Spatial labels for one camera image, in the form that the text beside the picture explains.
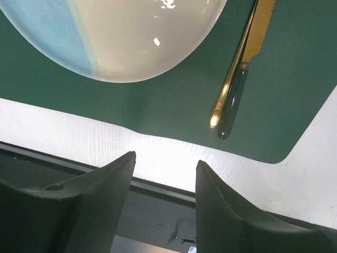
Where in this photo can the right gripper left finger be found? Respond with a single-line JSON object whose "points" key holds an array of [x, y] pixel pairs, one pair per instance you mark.
{"points": [[46, 210]]}

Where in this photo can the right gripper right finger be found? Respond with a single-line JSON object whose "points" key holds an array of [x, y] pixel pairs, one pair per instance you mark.
{"points": [[227, 222]]}

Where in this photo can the gold spoon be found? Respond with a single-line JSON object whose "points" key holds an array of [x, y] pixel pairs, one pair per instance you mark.
{"points": [[216, 112]]}

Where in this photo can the gold knife black handle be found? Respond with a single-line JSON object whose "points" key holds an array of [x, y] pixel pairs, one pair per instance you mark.
{"points": [[261, 19]]}

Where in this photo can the dark green placemat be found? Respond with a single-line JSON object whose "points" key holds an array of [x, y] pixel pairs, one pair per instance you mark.
{"points": [[287, 83]]}

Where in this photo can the cream and blue plate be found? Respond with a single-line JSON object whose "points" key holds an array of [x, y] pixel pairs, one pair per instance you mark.
{"points": [[115, 41]]}

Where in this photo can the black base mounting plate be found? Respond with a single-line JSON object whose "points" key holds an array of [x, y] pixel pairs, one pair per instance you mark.
{"points": [[154, 218]]}

